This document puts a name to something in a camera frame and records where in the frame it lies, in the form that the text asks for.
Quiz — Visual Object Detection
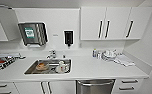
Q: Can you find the stainless steel dishwasher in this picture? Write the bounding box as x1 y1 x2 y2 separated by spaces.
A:
75 78 116 94

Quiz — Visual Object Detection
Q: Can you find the black soap dispenser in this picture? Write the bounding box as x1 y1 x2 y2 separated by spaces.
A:
63 29 75 47

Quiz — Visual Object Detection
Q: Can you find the dish soap bottle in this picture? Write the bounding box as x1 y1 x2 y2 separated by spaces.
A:
92 48 99 59

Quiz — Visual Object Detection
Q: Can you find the chrome faucet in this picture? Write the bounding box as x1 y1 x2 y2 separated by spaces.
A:
46 49 58 60

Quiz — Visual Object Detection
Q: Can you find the white mug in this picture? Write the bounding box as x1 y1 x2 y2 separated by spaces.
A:
55 60 69 74

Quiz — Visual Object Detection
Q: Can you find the stack of white plates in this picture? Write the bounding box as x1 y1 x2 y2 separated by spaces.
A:
101 49 121 63

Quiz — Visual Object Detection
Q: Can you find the orange bowl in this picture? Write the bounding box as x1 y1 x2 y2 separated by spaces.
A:
35 62 50 72

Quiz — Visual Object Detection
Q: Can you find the steel paper towel dispenser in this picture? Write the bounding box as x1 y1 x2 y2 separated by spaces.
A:
17 22 50 48

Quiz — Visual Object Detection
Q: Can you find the steel sink basin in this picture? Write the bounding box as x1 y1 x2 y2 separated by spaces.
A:
24 58 73 76

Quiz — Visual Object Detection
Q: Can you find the white folded cloth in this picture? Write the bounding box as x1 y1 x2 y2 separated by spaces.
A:
113 54 136 68

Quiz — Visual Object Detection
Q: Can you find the black utensil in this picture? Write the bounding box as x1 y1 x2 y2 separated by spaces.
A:
14 54 27 60

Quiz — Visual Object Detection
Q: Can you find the white two-door base cabinet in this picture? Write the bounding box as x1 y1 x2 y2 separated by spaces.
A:
13 80 77 94

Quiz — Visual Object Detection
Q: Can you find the white drawer stack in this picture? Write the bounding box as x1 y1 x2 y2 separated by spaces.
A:
0 81 20 94
111 78 149 94

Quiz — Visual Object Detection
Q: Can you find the dish rack with items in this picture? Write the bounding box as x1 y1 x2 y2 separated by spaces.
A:
0 54 19 72

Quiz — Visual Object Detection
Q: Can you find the white wall outlet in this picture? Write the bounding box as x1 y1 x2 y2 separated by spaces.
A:
79 41 84 49

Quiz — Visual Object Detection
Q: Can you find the small wall label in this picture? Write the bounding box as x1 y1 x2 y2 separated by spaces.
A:
51 32 59 36

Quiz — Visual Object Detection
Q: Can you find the three-door white wall cabinet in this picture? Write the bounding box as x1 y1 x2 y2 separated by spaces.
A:
79 6 152 42

